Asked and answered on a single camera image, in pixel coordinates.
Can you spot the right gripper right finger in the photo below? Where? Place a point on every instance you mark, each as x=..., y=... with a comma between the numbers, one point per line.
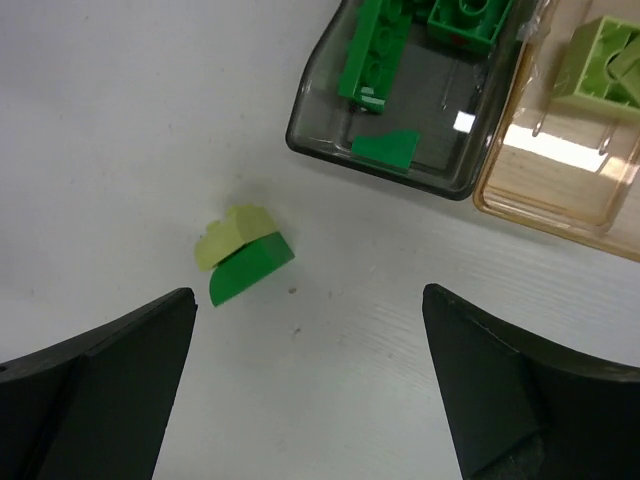
x=520, y=406

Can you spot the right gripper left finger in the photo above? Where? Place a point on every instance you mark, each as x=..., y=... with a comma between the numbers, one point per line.
x=96, y=406

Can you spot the dark green curved lego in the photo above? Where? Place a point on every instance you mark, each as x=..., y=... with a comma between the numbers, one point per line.
x=249, y=265

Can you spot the light green curved lego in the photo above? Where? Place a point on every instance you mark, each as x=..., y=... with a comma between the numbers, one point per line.
x=242, y=225

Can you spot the small dark green lego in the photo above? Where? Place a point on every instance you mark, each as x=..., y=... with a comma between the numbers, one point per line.
x=393, y=151

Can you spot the light green square lego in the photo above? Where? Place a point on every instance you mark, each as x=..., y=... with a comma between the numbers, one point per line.
x=583, y=80

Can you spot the light green lego block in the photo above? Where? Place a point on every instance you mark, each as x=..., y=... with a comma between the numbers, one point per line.
x=624, y=68

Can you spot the dark green lego plate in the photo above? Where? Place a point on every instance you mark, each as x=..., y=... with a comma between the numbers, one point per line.
x=374, y=53

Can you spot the dark green square lego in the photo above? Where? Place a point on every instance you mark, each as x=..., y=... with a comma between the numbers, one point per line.
x=470, y=25

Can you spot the orange transparent container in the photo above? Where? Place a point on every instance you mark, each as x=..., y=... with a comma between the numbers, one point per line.
x=556, y=168

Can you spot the grey transparent container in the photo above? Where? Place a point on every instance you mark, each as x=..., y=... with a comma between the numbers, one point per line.
x=453, y=98

